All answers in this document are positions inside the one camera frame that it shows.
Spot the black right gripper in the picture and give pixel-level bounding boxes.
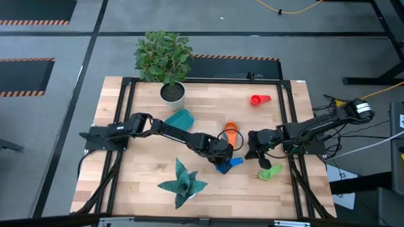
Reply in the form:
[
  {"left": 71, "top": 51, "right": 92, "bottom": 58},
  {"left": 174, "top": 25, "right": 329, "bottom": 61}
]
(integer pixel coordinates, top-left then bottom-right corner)
[{"left": 244, "top": 128, "right": 285, "bottom": 170}]

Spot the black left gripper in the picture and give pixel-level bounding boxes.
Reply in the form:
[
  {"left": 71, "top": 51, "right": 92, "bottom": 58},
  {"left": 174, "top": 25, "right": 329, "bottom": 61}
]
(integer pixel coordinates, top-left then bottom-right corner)
[{"left": 189, "top": 134, "right": 235, "bottom": 167}]

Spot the blue measuring cup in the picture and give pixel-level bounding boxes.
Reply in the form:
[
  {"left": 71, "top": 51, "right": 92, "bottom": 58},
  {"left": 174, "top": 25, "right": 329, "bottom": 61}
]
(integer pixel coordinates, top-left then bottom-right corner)
[{"left": 215, "top": 156, "right": 244, "bottom": 175}]

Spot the green measuring cup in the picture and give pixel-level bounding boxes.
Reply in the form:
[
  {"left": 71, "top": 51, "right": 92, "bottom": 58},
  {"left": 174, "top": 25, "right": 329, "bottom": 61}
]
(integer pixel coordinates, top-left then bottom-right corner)
[{"left": 258, "top": 163, "right": 284, "bottom": 182}]

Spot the orange measuring cup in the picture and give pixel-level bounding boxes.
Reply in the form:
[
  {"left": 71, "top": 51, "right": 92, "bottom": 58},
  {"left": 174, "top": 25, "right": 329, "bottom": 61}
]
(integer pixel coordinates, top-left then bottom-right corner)
[{"left": 223, "top": 120, "right": 240, "bottom": 149}]

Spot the red measuring cup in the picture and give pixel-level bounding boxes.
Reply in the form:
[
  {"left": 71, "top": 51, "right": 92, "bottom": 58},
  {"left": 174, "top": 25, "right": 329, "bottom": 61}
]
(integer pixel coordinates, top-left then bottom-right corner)
[{"left": 250, "top": 94, "right": 272, "bottom": 107}]

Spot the teal plastic basket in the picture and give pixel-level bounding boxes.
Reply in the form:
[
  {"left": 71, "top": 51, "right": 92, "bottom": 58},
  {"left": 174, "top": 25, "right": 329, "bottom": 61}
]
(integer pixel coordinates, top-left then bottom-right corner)
[{"left": 163, "top": 108, "right": 196, "bottom": 132}]

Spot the green snake plant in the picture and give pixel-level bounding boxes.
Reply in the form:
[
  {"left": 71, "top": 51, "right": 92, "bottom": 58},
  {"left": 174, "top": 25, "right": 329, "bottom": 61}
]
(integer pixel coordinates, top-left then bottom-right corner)
[{"left": 157, "top": 157, "right": 209, "bottom": 210}]

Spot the tall cream round pot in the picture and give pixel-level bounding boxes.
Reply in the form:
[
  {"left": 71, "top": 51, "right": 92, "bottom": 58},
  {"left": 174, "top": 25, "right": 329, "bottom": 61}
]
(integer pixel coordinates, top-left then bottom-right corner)
[{"left": 159, "top": 81, "right": 187, "bottom": 112}]

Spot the hazard-striped black floor mat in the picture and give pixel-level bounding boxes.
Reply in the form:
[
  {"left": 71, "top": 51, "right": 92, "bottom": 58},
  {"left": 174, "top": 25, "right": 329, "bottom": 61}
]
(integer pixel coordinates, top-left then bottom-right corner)
[
  {"left": 186, "top": 54, "right": 283, "bottom": 80},
  {"left": 0, "top": 0, "right": 78, "bottom": 26},
  {"left": 0, "top": 57, "right": 56, "bottom": 98}
]

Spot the leafy green plant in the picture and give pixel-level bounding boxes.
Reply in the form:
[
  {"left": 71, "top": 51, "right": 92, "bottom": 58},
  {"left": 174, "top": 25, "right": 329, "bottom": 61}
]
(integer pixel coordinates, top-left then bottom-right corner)
[{"left": 133, "top": 30, "right": 194, "bottom": 88}]

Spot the black floor stand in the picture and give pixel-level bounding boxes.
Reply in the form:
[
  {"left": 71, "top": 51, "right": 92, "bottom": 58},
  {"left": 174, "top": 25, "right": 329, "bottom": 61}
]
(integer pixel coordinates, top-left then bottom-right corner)
[{"left": 342, "top": 0, "right": 404, "bottom": 86}]

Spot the grey equipment cabinet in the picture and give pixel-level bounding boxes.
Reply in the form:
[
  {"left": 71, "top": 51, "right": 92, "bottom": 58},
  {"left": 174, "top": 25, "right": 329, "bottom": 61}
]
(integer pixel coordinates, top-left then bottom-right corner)
[{"left": 389, "top": 100, "right": 404, "bottom": 196}]

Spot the black looped gripper cable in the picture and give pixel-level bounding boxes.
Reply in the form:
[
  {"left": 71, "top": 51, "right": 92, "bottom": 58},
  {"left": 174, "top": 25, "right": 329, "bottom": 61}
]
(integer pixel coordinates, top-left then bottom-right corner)
[{"left": 217, "top": 128, "right": 245, "bottom": 153}]

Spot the black cable bundle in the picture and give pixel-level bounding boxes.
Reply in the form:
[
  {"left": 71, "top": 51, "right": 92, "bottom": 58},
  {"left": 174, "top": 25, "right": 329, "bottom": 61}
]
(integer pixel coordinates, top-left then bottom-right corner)
[{"left": 312, "top": 94, "right": 392, "bottom": 160}]

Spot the black aluminium table frame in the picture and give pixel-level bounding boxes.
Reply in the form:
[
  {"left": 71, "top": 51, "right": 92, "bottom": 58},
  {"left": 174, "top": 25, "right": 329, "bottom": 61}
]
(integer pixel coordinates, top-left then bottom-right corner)
[{"left": 71, "top": 76, "right": 337, "bottom": 221}]

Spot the white cable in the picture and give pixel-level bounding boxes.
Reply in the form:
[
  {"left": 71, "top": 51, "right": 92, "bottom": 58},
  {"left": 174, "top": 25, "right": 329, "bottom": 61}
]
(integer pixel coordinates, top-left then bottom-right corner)
[{"left": 328, "top": 131, "right": 404, "bottom": 160}]

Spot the yellow floor cable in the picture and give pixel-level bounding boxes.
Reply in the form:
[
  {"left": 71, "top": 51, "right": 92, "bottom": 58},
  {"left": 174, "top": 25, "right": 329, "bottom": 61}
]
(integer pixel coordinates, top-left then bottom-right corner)
[
  {"left": 334, "top": 81, "right": 404, "bottom": 107},
  {"left": 255, "top": 0, "right": 324, "bottom": 15}
]

